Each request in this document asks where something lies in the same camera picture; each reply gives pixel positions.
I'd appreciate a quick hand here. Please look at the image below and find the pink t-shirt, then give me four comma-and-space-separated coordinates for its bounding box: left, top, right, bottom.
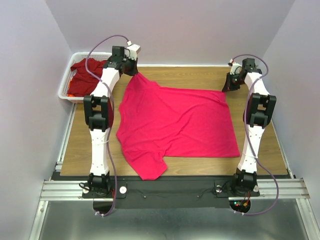
116, 74, 240, 180

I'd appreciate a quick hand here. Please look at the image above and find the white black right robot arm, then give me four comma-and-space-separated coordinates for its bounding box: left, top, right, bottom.
222, 54, 277, 195

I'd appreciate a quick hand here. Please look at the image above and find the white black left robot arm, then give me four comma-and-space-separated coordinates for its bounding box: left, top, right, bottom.
79, 43, 141, 198

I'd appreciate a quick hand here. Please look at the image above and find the dark red t-shirt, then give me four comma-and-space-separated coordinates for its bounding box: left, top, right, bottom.
69, 58, 106, 97

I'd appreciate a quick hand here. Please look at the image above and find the orange garment in basket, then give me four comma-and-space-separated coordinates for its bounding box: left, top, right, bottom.
66, 79, 75, 98

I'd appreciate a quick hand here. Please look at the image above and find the white plastic basket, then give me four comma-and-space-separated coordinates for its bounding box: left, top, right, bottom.
58, 52, 111, 103

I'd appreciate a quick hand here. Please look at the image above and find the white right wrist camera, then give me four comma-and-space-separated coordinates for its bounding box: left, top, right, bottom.
228, 58, 242, 75

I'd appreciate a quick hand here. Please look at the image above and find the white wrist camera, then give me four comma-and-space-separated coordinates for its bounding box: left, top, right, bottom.
228, 58, 242, 75
125, 44, 141, 61

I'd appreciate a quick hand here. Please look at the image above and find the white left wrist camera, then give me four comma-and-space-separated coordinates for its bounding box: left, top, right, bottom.
125, 44, 141, 61

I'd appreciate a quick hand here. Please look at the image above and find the aluminium mounting rail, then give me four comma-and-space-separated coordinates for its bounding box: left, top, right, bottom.
39, 179, 310, 201

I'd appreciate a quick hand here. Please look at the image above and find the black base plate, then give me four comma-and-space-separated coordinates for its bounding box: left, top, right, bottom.
49, 174, 261, 210

